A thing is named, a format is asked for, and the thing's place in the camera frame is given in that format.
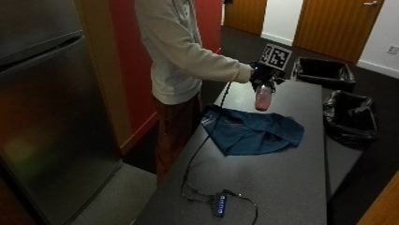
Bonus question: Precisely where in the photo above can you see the blue cloth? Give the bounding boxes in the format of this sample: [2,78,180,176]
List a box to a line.
[199,104,305,157]

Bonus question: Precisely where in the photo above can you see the pink plastic bottle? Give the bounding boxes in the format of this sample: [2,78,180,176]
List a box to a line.
[252,83,275,113]

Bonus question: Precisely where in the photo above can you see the white marker cube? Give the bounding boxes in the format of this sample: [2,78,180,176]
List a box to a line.
[257,42,292,71]

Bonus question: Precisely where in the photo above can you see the wooden door with handle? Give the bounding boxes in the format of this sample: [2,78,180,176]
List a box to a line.
[291,0,386,65]

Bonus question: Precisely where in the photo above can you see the the person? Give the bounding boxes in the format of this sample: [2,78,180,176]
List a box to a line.
[132,0,253,188]

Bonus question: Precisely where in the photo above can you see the stainless steel refrigerator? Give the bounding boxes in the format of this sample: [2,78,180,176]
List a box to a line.
[0,0,124,225]

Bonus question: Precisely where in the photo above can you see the black cable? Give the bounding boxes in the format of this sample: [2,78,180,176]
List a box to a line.
[179,81,259,225]

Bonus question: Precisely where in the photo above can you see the round bin with black liner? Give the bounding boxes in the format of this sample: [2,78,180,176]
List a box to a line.
[321,89,380,150]

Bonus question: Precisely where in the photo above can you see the black hub with blue lights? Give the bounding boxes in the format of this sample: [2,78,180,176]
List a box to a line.
[211,192,229,218]

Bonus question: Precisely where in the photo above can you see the rectangular bin with black liner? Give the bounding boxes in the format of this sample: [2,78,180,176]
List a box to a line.
[292,56,357,94]

